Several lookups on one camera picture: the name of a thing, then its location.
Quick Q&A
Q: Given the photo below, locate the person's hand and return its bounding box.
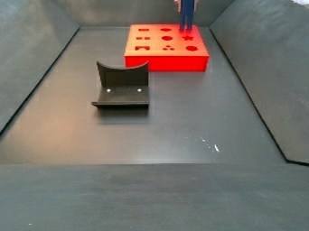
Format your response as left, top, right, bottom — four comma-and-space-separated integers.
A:
173, 0, 199, 11

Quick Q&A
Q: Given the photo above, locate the blue two-pronged peg object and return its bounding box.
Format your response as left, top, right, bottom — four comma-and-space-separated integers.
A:
179, 0, 195, 31

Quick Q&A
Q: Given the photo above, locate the red shape-sorter block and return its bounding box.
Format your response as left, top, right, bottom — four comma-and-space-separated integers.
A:
124, 24, 209, 72

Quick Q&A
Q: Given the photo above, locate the black curved holder bracket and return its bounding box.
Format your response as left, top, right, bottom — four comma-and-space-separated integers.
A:
92, 62, 149, 108

